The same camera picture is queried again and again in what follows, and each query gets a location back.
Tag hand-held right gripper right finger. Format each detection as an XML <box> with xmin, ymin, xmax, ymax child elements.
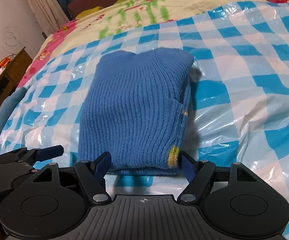
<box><xmin>176</xmin><ymin>151</ymin><xmax>256</xmax><ymax>204</ymax></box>

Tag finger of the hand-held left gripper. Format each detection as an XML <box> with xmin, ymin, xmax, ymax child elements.
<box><xmin>29</xmin><ymin>145</ymin><xmax>65</xmax><ymax>162</ymax></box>

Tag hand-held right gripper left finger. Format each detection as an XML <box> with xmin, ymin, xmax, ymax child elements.
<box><xmin>31</xmin><ymin>151</ymin><xmax>113</xmax><ymax>204</ymax></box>

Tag blue knitted sweater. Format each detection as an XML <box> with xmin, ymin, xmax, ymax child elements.
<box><xmin>77</xmin><ymin>47</ymin><xmax>195</xmax><ymax>177</ymax></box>

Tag light blue pillow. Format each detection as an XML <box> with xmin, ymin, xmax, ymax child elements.
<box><xmin>0</xmin><ymin>89</ymin><xmax>27</xmax><ymax>153</ymax></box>

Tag wooden bedside table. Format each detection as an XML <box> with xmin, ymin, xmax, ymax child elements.
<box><xmin>0</xmin><ymin>47</ymin><xmax>33</xmax><ymax>107</ymax></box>

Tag orange item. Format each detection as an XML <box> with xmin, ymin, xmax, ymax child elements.
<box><xmin>0</xmin><ymin>56</ymin><xmax>13</xmax><ymax>68</ymax></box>

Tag beige curtain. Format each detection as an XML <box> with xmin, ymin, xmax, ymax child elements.
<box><xmin>15</xmin><ymin>0</ymin><xmax>70</xmax><ymax>35</ymax></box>

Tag floral printed bedsheet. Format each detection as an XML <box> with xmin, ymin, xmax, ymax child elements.
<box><xmin>17</xmin><ymin>0</ymin><xmax>267</xmax><ymax>88</ymax></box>

